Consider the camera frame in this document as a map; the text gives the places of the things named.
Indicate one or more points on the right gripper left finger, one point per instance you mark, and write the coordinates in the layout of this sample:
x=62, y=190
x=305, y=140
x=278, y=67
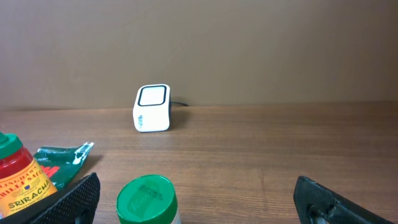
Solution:
x=75, y=204

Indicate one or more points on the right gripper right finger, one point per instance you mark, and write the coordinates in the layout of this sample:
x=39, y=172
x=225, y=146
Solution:
x=317, y=204

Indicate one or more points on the green 3M gloves packet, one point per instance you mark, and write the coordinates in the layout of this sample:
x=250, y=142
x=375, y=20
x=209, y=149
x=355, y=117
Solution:
x=61, y=164

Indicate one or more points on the sriracha bottle green cap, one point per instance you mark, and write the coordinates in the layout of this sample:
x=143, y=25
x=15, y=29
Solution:
x=23, y=181

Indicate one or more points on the green lid jar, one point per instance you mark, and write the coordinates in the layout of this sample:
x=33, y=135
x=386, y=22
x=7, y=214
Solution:
x=149, y=199

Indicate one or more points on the white barcode scanner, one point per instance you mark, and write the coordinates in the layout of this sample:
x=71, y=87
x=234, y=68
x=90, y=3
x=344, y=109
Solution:
x=152, y=108

